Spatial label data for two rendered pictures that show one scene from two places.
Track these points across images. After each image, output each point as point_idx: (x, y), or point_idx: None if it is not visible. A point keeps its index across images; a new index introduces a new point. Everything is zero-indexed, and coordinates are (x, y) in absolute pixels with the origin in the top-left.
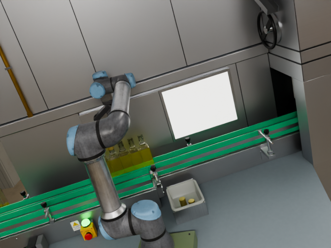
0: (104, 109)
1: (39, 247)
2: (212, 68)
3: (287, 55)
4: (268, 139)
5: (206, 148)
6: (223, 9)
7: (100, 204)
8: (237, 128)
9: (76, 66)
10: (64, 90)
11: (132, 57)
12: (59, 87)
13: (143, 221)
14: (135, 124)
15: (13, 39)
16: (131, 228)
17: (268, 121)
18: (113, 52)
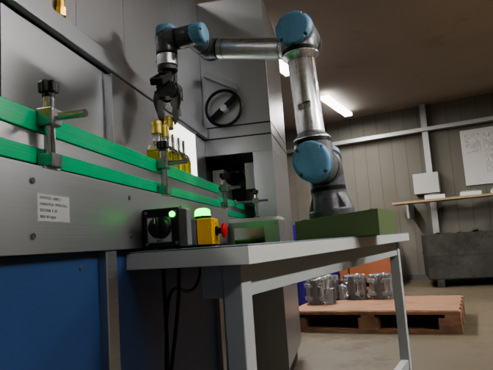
0: (169, 74)
1: (188, 216)
2: (188, 122)
3: (247, 131)
4: (258, 199)
5: (218, 197)
6: (189, 74)
7: (317, 117)
8: None
9: (111, 9)
10: (97, 24)
11: (147, 53)
12: (93, 14)
13: (340, 157)
14: (149, 137)
15: None
16: (337, 161)
17: None
18: (137, 30)
